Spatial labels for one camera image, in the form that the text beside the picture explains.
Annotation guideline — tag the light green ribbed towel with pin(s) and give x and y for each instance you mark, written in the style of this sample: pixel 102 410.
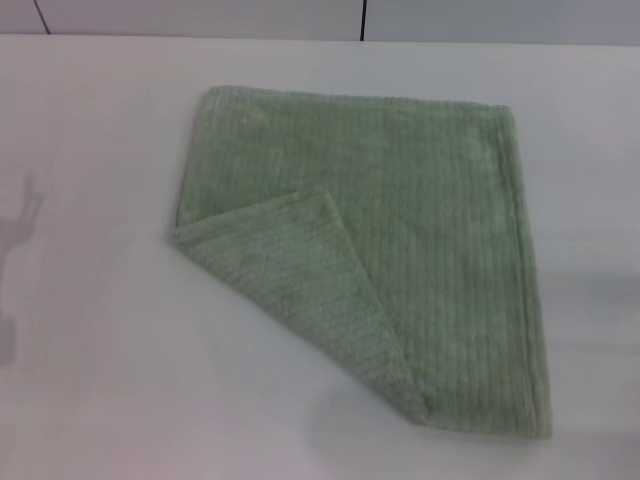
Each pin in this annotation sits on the light green ribbed towel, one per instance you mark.
pixel 425 225

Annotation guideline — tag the black vertical pole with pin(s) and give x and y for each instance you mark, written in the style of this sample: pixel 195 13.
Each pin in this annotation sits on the black vertical pole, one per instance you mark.
pixel 362 20

